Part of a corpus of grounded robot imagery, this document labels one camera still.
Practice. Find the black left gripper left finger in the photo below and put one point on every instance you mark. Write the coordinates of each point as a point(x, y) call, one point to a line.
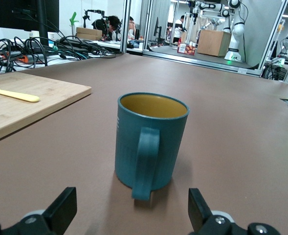
point(60, 208)

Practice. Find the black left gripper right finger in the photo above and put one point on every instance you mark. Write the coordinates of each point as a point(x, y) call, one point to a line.
point(197, 210)

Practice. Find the teal mug yellow inside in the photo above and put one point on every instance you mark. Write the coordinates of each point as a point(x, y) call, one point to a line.
point(129, 147)

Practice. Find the small black robot arm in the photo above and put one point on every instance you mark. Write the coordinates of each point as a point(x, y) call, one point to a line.
point(95, 12)

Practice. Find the tall white robot arm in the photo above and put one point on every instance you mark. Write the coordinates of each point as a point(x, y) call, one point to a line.
point(236, 29)

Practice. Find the bamboo cutting board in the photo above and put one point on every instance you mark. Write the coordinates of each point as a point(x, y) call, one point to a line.
point(36, 98)

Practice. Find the yellow plastic fork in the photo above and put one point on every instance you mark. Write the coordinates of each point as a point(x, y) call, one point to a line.
point(16, 95)

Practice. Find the red patterned box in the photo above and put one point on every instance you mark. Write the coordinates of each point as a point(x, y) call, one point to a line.
point(186, 49)

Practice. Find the cardboard box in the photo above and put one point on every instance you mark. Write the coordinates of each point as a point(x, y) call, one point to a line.
point(213, 42)
point(88, 33)

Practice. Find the person in white shirt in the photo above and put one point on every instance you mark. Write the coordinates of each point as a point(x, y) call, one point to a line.
point(177, 31)

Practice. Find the dark desk monitor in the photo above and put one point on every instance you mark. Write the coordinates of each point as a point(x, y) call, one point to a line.
point(158, 30)

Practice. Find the green plastic holder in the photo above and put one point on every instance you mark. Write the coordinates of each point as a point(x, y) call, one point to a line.
point(73, 22)

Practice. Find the person with black hair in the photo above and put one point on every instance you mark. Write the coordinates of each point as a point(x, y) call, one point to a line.
point(109, 25)

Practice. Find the seated person resting head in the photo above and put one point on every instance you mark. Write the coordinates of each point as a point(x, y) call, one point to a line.
point(131, 27)

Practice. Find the black computer monitor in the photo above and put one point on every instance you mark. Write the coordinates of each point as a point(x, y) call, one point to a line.
point(11, 12)

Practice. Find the slanted aluminium frame post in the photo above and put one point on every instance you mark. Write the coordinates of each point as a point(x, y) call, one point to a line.
point(273, 36)

